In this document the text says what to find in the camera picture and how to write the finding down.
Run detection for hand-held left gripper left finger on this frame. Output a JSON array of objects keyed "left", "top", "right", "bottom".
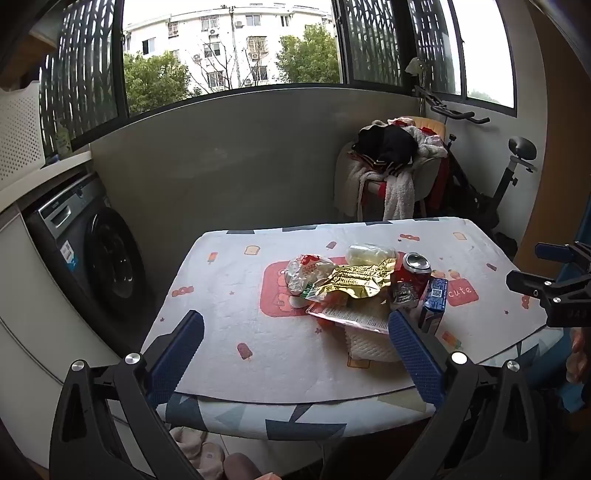
[{"left": 48, "top": 309, "right": 206, "bottom": 480}]

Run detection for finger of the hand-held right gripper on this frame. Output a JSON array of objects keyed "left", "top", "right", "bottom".
[
  {"left": 534, "top": 240, "right": 591, "bottom": 274},
  {"left": 506, "top": 269, "right": 591, "bottom": 329}
]

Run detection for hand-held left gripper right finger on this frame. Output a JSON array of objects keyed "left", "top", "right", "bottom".
[{"left": 388, "top": 308, "right": 541, "bottom": 480}]

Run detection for white foam fruit net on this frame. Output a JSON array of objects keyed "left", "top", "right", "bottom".
[{"left": 344, "top": 325, "right": 402, "bottom": 363}]

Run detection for white red-printed paper wrapper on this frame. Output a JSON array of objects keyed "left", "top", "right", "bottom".
[{"left": 284, "top": 254, "right": 335, "bottom": 298}]

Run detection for person's right hand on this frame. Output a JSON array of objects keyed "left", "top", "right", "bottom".
[{"left": 567, "top": 330, "right": 591, "bottom": 385}]

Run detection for blue drink carton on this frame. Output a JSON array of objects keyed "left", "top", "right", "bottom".
[{"left": 418, "top": 276, "right": 450, "bottom": 334}]

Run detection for white bear-print plush mat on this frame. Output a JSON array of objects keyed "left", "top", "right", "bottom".
[{"left": 141, "top": 217, "right": 561, "bottom": 407}]

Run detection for red soda can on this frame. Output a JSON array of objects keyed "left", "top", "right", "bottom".
[{"left": 390, "top": 252, "right": 432, "bottom": 310}]

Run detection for pink flat packet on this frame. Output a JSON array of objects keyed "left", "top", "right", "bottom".
[{"left": 305, "top": 295, "right": 393, "bottom": 335}]

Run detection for black exercise bike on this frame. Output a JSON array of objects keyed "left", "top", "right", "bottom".
[{"left": 413, "top": 83, "right": 539, "bottom": 259}]

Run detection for teal blue cloth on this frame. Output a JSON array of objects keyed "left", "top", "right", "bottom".
[{"left": 519, "top": 327, "right": 591, "bottom": 414}]

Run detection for pink slipper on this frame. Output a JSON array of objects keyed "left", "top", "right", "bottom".
[
  {"left": 194, "top": 442, "right": 227, "bottom": 480},
  {"left": 168, "top": 427, "right": 208, "bottom": 459}
]

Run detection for geometric-pattern tablecloth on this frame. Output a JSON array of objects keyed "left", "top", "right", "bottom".
[{"left": 154, "top": 330, "right": 566, "bottom": 445}]

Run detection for gold foil wrapper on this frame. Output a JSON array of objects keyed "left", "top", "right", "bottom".
[{"left": 307, "top": 258, "right": 398, "bottom": 303}]

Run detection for clear plastic bag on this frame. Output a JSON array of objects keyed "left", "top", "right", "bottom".
[{"left": 346, "top": 244, "right": 399, "bottom": 267}]

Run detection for brown wooden panel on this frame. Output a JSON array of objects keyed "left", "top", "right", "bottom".
[{"left": 512, "top": 0, "right": 591, "bottom": 278}]

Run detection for grey washing machine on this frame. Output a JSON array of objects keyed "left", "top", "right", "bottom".
[{"left": 23, "top": 173, "right": 155, "bottom": 333}]

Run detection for beige chair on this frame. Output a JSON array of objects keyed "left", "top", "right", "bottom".
[{"left": 335, "top": 115, "right": 452, "bottom": 219}]

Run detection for white fleece blanket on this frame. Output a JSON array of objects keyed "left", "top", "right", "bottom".
[{"left": 335, "top": 157, "right": 417, "bottom": 222}]

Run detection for white and pink clothes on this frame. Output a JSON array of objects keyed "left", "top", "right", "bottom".
[{"left": 388, "top": 117, "right": 448, "bottom": 160}]

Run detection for red garment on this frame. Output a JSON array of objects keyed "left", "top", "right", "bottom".
[{"left": 360, "top": 157, "right": 451, "bottom": 217}]

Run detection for black garment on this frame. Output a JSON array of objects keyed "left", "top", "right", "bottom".
[{"left": 352, "top": 124, "right": 419, "bottom": 165}]

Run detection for patterned window screen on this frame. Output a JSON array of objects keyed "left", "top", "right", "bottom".
[
  {"left": 39, "top": 0, "right": 127, "bottom": 148},
  {"left": 342, "top": 0, "right": 415, "bottom": 90},
  {"left": 409, "top": 0, "right": 462, "bottom": 95}
]

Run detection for yellow-green bottle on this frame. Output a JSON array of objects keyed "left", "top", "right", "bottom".
[{"left": 53, "top": 120, "right": 73, "bottom": 158}]

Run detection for green tree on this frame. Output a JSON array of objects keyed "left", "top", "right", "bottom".
[
  {"left": 276, "top": 23, "right": 343, "bottom": 85},
  {"left": 124, "top": 51, "right": 204, "bottom": 116}
]

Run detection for white perforated basket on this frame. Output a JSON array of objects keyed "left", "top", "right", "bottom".
[{"left": 0, "top": 80, "right": 47, "bottom": 190}]

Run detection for white apartment building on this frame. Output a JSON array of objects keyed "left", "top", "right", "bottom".
[{"left": 124, "top": 0, "right": 335, "bottom": 90}]

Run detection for dark window frame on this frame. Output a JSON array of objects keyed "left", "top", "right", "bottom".
[{"left": 34, "top": 0, "right": 518, "bottom": 153}]

